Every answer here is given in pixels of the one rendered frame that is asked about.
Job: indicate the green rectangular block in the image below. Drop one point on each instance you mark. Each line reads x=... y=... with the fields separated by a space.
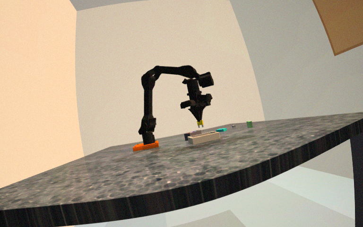
x=249 y=124

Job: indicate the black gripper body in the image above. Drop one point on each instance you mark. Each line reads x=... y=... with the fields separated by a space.
x=191 y=102

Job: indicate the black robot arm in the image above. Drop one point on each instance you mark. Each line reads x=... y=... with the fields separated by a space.
x=148 y=122

